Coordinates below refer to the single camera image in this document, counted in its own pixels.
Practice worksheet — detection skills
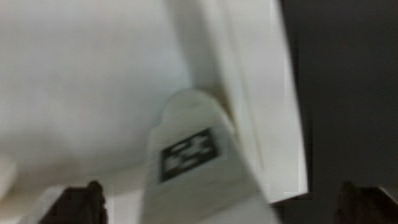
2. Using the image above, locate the white square table top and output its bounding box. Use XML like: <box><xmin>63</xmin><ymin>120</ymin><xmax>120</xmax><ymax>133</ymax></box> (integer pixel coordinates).
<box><xmin>0</xmin><ymin>0</ymin><xmax>309</xmax><ymax>224</ymax></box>

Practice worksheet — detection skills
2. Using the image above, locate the white leg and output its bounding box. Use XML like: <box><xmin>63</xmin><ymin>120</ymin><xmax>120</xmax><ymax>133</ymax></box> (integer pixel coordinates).
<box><xmin>138</xmin><ymin>89</ymin><xmax>282</xmax><ymax>224</ymax></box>

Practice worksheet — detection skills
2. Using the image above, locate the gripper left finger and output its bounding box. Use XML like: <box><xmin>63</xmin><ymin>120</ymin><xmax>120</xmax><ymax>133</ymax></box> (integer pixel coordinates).
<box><xmin>19</xmin><ymin>181</ymin><xmax>108</xmax><ymax>224</ymax></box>

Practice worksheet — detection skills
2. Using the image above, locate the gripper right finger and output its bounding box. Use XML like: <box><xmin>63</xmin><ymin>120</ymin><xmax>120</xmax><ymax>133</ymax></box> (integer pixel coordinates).
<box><xmin>333</xmin><ymin>182</ymin><xmax>398</xmax><ymax>224</ymax></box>

